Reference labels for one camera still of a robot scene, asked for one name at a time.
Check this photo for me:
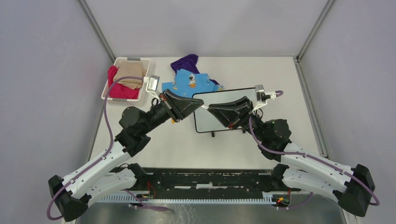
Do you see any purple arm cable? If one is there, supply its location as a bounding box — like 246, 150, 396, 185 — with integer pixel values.
46, 76, 146, 221
248, 90, 381, 211

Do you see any white cable duct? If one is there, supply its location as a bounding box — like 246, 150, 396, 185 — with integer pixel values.
99, 193, 276, 205

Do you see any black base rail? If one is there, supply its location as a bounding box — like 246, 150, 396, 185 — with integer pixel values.
128, 168, 290, 200

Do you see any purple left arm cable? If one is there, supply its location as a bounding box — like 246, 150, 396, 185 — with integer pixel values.
46, 76, 146, 221

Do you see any black framed whiteboard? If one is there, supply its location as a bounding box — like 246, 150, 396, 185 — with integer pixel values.
192, 87, 256, 133

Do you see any blue patterned cloth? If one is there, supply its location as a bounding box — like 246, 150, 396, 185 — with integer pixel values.
162, 69, 224, 98

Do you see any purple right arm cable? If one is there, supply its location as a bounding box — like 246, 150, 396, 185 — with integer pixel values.
248, 90, 381, 211

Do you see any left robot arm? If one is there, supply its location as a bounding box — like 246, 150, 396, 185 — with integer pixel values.
47, 90, 204, 222

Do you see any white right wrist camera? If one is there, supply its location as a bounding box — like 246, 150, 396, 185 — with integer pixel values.
252, 84, 277, 111

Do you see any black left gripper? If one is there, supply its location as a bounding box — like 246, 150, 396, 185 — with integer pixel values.
141, 88, 204, 133

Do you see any purple cloth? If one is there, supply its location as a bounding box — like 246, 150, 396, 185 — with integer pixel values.
170, 54, 220, 88

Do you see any red cloth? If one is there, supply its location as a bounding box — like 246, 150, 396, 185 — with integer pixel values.
107, 66, 140, 99

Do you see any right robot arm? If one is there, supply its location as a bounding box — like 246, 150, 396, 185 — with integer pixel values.
207, 97, 380, 217

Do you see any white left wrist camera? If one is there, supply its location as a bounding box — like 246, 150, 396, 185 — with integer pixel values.
143, 75, 160, 99

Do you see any beige folded cloth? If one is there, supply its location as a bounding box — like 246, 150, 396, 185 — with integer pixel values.
113, 61, 147, 89

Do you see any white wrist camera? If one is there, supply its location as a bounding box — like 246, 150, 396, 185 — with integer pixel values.
252, 84, 277, 111
143, 75, 160, 99

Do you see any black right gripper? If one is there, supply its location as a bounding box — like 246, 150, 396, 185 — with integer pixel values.
207, 96, 267, 142

